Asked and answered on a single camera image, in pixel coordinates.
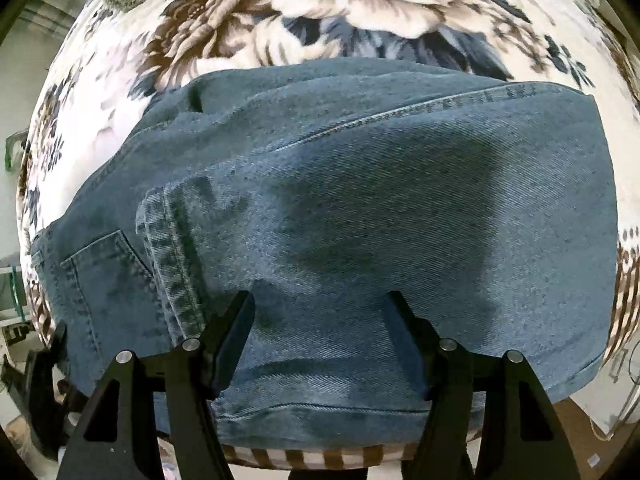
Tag brown cardboard box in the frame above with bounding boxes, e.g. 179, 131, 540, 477
547, 396, 632, 466

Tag blue denim pants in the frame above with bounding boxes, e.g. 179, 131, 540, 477
30, 57, 622, 452

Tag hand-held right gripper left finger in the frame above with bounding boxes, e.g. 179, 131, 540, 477
56, 290, 256, 480

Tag floral printed blanket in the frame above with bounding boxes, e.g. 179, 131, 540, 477
15, 0, 640, 472

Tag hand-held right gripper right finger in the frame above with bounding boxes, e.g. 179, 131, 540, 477
382, 290, 582, 480

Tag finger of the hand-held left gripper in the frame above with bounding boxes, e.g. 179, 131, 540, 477
20, 320, 87, 461

